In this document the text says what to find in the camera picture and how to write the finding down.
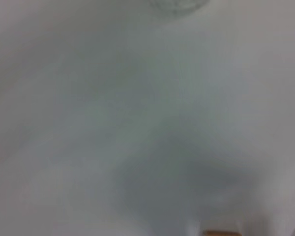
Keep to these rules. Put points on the clear green-label water bottle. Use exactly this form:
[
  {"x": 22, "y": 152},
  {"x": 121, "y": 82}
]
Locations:
[{"x": 177, "y": 5}]

